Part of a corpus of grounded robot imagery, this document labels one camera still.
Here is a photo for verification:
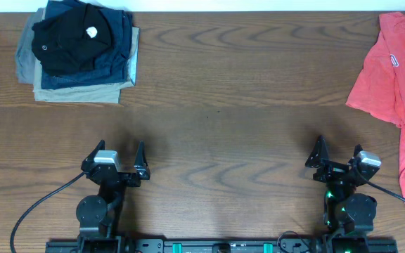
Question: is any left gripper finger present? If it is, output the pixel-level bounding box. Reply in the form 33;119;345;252
134;141;150;180
82;140;105;165

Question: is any red printed t-shirt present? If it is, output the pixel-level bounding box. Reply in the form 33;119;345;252
346;12;405;197

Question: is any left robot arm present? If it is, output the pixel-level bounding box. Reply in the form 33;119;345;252
76;141;150;252

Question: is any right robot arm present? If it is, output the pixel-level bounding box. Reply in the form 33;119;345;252
305;136;382;252

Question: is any beige folded garment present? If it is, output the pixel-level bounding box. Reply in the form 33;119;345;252
33;27;140;104

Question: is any navy folded garment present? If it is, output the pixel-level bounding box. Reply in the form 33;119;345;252
41;1;133;90

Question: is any light blue folded garment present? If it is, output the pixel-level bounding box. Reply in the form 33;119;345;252
127;48;139;86

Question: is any black folded garment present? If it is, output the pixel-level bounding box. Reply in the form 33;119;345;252
32;4;112;76

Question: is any right black cable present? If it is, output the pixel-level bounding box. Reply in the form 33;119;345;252
350;160;405;253

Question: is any black cable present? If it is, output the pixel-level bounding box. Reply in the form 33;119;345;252
350;160;405;253
9;171;87;253

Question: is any left black cable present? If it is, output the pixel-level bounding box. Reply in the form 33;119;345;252
9;171;87;253

